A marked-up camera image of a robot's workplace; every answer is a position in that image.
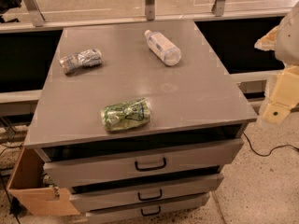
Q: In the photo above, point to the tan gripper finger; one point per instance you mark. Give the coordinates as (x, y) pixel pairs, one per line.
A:
(282, 95)

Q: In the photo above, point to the clear blue-label plastic bottle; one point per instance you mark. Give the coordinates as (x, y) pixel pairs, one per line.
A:
(163, 48)

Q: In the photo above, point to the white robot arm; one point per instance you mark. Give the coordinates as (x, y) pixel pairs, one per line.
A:
(287, 39)

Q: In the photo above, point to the grey drawer cabinet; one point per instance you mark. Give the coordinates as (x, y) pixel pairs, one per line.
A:
(192, 102)

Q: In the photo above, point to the middle grey drawer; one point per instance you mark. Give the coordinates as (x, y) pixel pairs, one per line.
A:
(145, 189)

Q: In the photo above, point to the grey drawer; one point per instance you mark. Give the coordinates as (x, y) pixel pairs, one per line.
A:
(158, 161)
(145, 189)
(147, 209)

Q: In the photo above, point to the crushed green can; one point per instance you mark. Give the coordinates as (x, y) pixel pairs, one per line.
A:
(125, 116)

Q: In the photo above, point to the bottom grey drawer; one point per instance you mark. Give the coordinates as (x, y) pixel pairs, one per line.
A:
(147, 209)

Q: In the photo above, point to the crushed silver blue can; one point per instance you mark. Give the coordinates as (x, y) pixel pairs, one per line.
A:
(79, 60)

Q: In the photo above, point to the top grey drawer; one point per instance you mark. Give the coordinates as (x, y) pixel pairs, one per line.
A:
(158, 161)

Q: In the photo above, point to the cardboard box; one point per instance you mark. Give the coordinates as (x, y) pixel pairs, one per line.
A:
(26, 185)

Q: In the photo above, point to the black object top left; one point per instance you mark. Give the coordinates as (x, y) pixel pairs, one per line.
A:
(8, 0)

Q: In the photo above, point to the metal railing frame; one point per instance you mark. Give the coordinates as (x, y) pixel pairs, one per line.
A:
(34, 15)

